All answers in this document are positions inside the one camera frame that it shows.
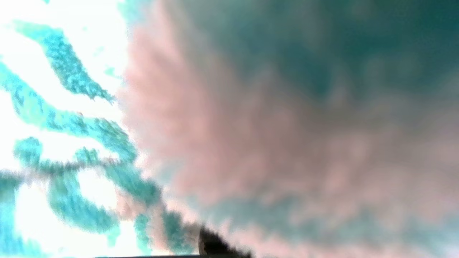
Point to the teal white zigzag striped towel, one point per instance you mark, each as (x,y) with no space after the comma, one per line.
(251,107)

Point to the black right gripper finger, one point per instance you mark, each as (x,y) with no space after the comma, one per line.
(215,245)

